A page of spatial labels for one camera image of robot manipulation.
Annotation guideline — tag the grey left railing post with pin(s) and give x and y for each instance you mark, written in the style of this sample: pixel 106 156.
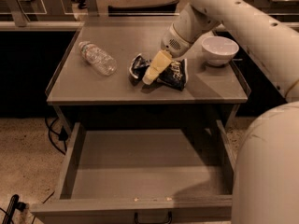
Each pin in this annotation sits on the grey left railing post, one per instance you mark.
pixel 20 19

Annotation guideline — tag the grey open top drawer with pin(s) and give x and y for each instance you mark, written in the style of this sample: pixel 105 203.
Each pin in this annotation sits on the grey open top drawer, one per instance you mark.
pixel 107 176

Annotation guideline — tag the black office chair back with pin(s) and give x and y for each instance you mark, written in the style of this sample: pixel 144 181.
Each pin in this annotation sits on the black office chair back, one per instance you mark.
pixel 163 9

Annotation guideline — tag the grey railing post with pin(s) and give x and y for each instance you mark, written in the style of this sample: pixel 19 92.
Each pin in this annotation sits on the grey railing post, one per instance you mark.
pixel 20 19
pixel 91 6

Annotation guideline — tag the blue chip bag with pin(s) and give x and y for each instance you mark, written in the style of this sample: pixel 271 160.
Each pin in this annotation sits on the blue chip bag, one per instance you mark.
pixel 175 75

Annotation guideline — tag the grey middle railing post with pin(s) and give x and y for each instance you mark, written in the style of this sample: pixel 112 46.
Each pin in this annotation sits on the grey middle railing post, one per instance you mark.
pixel 91 6

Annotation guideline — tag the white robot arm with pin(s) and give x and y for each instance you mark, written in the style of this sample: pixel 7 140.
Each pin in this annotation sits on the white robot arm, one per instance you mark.
pixel 266 179

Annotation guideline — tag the clear plastic water bottle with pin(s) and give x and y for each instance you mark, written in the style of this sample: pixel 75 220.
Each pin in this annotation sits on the clear plastic water bottle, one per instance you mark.
pixel 97 58

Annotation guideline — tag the black drawer handle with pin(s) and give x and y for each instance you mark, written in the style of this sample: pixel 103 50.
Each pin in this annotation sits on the black drawer handle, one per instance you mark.
pixel 153 218

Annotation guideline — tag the grey cabinet counter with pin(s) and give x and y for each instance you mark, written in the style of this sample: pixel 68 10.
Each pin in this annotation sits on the grey cabinet counter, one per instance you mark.
pixel 76 84

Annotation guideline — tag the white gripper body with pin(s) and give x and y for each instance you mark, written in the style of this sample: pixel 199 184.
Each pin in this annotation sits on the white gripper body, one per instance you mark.
pixel 172 44

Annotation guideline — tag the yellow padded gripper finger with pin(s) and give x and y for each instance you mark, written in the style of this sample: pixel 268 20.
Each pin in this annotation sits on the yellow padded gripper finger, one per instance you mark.
pixel 161 60

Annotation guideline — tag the white ceramic bowl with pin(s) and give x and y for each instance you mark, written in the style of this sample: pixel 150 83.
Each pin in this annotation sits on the white ceramic bowl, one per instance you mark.
pixel 219 50

